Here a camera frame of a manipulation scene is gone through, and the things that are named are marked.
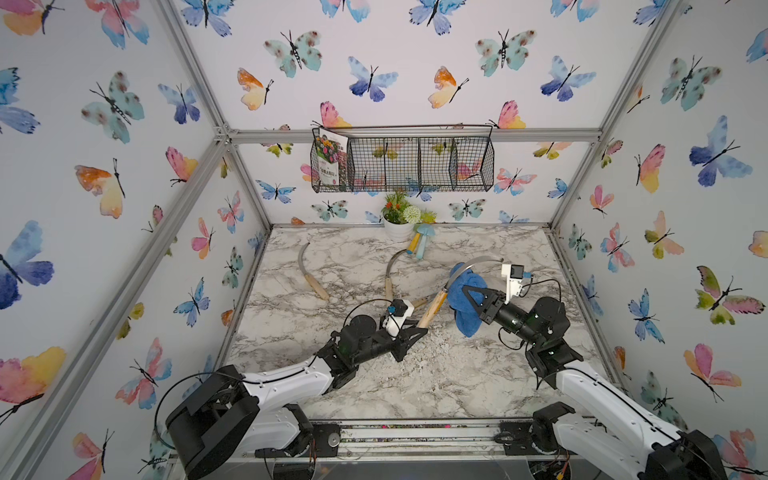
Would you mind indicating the aluminium front rail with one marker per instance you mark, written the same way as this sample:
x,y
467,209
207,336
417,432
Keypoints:
x,y
378,440

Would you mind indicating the teal garden trowel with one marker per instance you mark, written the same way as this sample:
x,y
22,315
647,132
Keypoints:
x,y
425,231

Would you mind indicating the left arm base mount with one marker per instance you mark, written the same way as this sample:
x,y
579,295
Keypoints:
x,y
288,433

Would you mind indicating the seed packet in basket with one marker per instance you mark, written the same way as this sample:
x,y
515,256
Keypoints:
x,y
331,151

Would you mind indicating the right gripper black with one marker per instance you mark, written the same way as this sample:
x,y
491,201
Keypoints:
x,y
495,299

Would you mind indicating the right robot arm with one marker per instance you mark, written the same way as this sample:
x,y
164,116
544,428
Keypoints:
x,y
627,441

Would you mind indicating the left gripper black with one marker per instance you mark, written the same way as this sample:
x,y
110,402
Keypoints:
x,y
402,344

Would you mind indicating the white pot with plant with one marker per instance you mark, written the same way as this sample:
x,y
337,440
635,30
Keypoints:
x,y
401,218

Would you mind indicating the black wire wall basket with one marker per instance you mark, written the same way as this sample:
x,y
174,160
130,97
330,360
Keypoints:
x,y
432,158

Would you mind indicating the blue microfiber rag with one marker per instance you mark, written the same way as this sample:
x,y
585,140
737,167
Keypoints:
x,y
460,305

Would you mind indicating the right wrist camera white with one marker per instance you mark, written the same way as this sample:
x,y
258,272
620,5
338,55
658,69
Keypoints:
x,y
515,278

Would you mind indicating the yellow handled garden tool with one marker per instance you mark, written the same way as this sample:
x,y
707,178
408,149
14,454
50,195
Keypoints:
x,y
414,244

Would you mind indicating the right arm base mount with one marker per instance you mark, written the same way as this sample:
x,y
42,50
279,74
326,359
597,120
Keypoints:
x,y
534,435

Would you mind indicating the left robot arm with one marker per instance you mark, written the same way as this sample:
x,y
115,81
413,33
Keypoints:
x,y
232,413

